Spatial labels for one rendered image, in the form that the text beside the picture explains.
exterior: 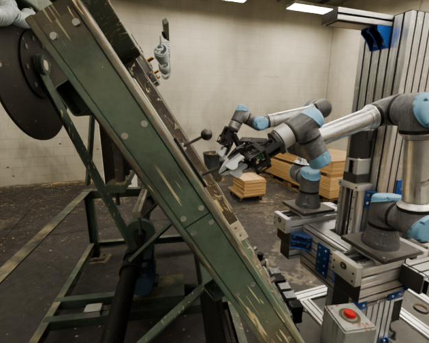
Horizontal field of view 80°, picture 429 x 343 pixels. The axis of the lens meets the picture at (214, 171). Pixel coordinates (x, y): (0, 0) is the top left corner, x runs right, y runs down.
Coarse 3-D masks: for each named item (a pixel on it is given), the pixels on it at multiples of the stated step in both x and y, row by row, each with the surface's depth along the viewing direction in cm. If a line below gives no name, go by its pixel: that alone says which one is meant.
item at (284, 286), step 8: (272, 272) 139; (280, 272) 139; (280, 280) 132; (280, 288) 127; (288, 288) 127; (280, 296) 124; (288, 296) 121; (296, 296) 121; (288, 304) 118; (296, 304) 116; (288, 312) 114; (296, 312) 115; (296, 320) 116
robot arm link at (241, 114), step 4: (240, 104) 154; (236, 108) 155; (240, 108) 153; (244, 108) 153; (248, 108) 154; (236, 112) 154; (240, 112) 153; (244, 112) 153; (248, 112) 155; (232, 116) 156; (236, 116) 153; (240, 116) 153; (244, 116) 154; (248, 116) 154; (236, 120) 153; (240, 120) 154; (244, 120) 155; (240, 124) 155
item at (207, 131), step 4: (204, 132) 81; (208, 132) 81; (200, 136) 83; (204, 136) 81; (208, 136) 81; (192, 140) 85; (196, 140) 84; (180, 144) 86; (184, 144) 86; (188, 144) 86; (184, 148) 86
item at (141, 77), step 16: (128, 32) 110; (128, 64) 114; (144, 64) 116; (144, 80) 117; (160, 96) 125; (160, 112) 121; (176, 128) 124; (192, 160) 129; (208, 176) 133; (208, 192) 135; (224, 208) 138; (240, 224) 142; (240, 240) 145
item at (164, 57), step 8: (168, 24) 105; (168, 32) 115; (160, 40) 107; (168, 40) 128; (160, 48) 119; (160, 56) 112; (168, 56) 131; (160, 64) 148; (168, 64) 149; (168, 72) 172
